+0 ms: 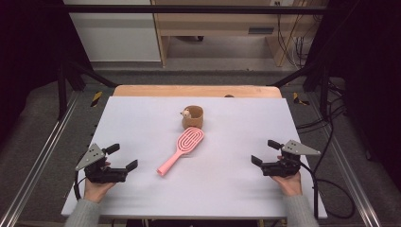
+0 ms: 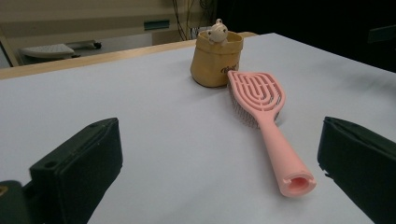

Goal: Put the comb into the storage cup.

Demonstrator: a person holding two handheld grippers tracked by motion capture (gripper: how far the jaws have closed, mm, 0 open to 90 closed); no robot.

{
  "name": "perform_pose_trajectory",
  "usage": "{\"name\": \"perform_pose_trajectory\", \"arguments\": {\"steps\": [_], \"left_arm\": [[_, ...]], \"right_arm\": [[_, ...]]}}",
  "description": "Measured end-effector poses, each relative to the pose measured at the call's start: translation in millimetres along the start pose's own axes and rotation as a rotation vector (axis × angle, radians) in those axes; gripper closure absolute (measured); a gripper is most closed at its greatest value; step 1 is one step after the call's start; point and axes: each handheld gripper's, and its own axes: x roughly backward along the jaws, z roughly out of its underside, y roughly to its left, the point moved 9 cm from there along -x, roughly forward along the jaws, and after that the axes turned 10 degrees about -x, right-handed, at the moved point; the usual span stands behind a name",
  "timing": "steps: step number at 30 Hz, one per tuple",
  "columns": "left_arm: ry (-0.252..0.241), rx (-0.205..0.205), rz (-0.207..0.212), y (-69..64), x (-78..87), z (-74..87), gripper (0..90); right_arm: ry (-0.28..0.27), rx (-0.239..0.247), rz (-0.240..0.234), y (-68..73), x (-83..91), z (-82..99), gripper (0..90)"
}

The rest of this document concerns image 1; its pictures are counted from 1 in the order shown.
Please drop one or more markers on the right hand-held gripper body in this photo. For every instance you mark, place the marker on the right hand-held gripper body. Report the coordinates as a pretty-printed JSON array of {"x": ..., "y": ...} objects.
[{"x": 285, "y": 164}]

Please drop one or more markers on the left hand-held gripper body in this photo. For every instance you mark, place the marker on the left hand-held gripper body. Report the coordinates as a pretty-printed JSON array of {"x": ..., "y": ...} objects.
[{"x": 94, "y": 164}]

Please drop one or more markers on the pink hair brush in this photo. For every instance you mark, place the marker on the pink hair brush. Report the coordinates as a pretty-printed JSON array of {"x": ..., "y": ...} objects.
[{"x": 184, "y": 147}]

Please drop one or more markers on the brown cup with animal figure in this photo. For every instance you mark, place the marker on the brown cup with animal figure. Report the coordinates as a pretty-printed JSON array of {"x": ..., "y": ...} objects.
[{"x": 193, "y": 118}]

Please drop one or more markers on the person's right hand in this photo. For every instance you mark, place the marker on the person's right hand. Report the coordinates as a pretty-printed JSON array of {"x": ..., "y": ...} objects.
[{"x": 290, "y": 185}]

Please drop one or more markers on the person's left hand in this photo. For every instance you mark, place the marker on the person's left hand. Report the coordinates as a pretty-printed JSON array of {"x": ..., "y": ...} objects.
[{"x": 96, "y": 190}]

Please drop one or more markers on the yellow black tape marker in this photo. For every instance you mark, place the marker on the yellow black tape marker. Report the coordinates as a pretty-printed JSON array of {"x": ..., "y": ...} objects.
[
  {"x": 298, "y": 98},
  {"x": 96, "y": 99}
]

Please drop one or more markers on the white table cover sheet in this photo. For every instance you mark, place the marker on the white table cover sheet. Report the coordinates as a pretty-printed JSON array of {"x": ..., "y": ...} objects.
[{"x": 195, "y": 192}]

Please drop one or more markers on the black metal stand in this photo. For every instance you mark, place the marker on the black metal stand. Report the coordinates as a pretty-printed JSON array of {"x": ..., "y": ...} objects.
[
  {"x": 62, "y": 91},
  {"x": 324, "y": 91}
]

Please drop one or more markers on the wooden table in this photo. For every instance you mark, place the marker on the wooden table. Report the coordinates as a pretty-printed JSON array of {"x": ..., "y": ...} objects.
[{"x": 176, "y": 90}]

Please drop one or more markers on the white cabinet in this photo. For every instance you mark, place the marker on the white cabinet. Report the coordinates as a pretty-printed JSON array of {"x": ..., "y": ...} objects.
[{"x": 116, "y": 34}]

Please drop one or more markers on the dark curtain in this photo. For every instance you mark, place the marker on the dark curtain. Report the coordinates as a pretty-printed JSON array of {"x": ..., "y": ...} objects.
[
  {"x": 365, "y": 63},
  {"x": 28, "y": 50}
]

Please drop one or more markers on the light wooden desk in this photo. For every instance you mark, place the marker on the light wooden desk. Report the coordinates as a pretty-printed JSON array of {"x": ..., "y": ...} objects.
[{"x": 217, "y": 25}]

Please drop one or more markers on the aluminium floor rail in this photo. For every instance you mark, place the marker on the aluminium floor rail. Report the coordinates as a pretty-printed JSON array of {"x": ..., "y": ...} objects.
[
  {"x": 41, "y": 157},
  {"x": 346, "y": 170}
]

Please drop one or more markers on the black horizontal frame bar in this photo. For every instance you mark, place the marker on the black horizontal frame bar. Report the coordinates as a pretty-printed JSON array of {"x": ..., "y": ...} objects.
[{"x": 189, "y": 9}]

